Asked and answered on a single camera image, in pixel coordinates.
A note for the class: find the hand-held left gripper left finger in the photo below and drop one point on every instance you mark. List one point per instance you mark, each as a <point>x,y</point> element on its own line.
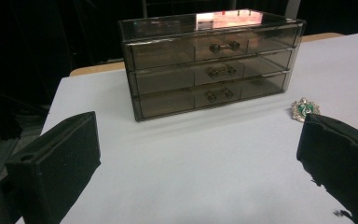
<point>56,168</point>

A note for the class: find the smoky transparent drawer organiser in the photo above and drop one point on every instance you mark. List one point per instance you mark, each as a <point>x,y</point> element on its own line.
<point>155,29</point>

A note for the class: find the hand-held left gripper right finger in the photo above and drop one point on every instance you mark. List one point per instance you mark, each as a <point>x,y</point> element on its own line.
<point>345,161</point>

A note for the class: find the white table mat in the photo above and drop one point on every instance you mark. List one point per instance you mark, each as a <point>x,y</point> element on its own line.
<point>199,171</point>

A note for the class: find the green and silver crest badge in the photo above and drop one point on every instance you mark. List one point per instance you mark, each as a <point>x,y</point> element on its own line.
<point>304,109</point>

